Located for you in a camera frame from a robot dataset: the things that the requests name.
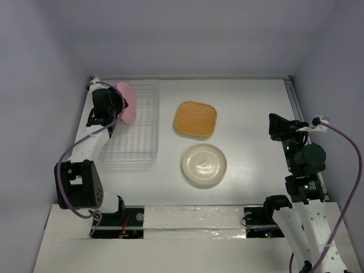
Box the pink round plate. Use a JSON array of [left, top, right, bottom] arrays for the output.
[[117, 81, 137, 124]]

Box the woven bamboo square plate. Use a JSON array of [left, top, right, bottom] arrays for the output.
[[173, 101, 217, 139]]

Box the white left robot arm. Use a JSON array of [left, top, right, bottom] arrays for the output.
[[54, 86, 129, 220]]

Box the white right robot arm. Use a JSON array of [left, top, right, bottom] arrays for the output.
[[262, 113, 348, 272]]

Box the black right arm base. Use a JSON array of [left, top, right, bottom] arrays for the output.
[[241, 206, 284, 239]]

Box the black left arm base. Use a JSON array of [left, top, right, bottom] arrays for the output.
[[90, 206, 144, 239]]

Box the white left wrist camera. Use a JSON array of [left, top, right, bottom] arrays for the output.
[[86, 77, 109, 94]]

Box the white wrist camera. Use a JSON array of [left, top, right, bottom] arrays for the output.
[[296, 115, 330, 134], [86, 77, 109, 94]]

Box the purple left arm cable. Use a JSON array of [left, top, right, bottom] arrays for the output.
[[55, 81, 127, 237]]

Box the aluminium rail on table edge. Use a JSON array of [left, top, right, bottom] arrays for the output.
[[283, 78, 329, 202]]

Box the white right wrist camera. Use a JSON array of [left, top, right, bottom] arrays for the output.
[[296, 115, 330, 134]]

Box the clear wire dish rack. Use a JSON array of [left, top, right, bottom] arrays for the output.
[[98, 80, 160, 163]]

